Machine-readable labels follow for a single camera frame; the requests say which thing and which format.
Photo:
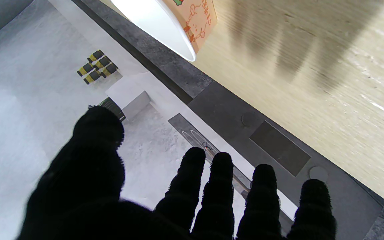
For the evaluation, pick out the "white block on floor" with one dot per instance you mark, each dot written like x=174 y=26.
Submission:
x=128 y=95

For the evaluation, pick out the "white paper food container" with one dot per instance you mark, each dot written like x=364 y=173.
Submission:
x=165 y=23

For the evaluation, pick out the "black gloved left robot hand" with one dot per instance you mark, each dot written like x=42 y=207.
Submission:
x=88 y=173

